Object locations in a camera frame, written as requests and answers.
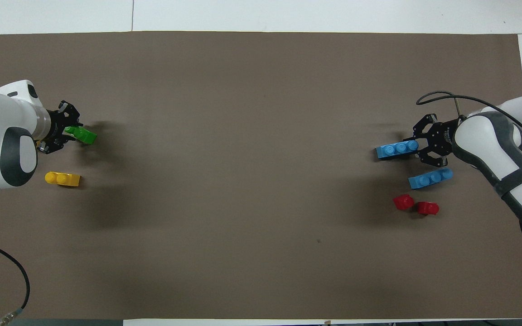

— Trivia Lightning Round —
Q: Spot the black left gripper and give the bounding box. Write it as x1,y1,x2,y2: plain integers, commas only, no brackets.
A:
38,101,83,155

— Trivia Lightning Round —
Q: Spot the yellow two-stud block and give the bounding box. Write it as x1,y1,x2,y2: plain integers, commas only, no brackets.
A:
45,171,81,188

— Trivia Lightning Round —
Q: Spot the red single-stud block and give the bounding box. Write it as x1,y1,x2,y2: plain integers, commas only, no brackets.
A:
416,201,440,216
392,194,415,211

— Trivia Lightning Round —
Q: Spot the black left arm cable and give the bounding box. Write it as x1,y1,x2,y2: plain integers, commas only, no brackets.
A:
0,235,31,326

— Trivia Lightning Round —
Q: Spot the blue three-stud block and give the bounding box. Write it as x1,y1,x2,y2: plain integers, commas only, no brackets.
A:
375,140,420,160
408,168,454,190

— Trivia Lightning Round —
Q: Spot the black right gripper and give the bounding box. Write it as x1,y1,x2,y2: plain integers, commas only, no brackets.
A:
413,113,462,169

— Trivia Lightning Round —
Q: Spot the brown paper table mat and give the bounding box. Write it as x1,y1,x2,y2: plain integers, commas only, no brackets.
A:
0,31,522,320

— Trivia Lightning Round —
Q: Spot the green two-stud block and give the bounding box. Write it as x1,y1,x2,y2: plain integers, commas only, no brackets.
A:
64,125,98,146

